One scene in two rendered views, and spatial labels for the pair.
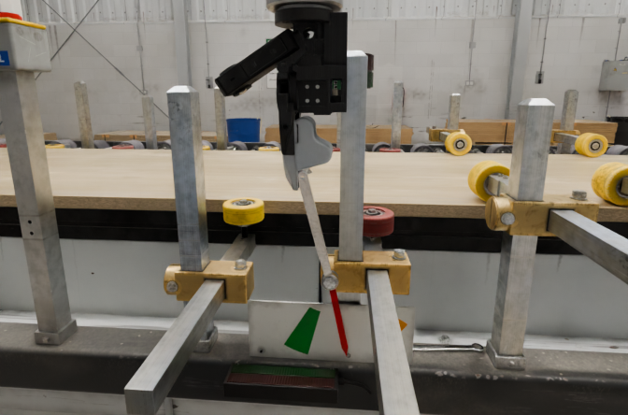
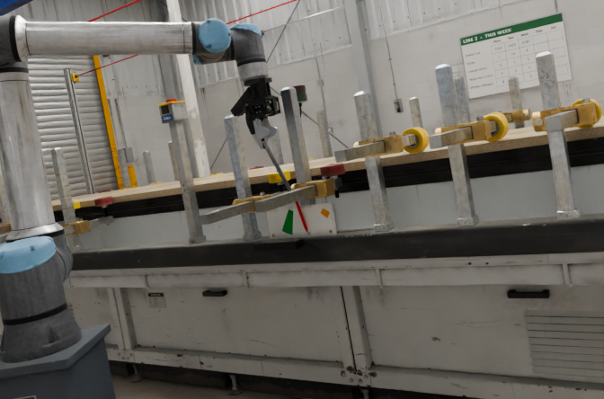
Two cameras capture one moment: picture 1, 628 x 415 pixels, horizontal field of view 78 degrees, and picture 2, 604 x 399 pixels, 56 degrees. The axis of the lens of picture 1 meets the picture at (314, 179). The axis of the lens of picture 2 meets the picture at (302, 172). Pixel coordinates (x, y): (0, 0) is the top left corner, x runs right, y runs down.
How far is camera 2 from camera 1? 138 cm
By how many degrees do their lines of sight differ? 30
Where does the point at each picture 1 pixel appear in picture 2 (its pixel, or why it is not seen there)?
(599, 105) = not seen: outside the picture
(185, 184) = (235, 157)
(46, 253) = (190, 199)
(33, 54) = (181, 113)
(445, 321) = not seen: hidden behind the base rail
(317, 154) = (263, 132)
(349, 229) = (297, 167)
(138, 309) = not seen: hidden behind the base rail
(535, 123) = (359, 103)
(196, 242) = (242, 184)
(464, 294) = (409, 215)
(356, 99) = (288, 107)
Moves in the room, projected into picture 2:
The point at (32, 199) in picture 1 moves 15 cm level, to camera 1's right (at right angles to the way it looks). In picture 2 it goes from (183, 174) to (217, 169)
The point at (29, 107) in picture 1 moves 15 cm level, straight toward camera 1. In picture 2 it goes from (181, 136) to (176, 134)
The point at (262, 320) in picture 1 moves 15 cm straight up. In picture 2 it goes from (270, 218) to (262, 173)
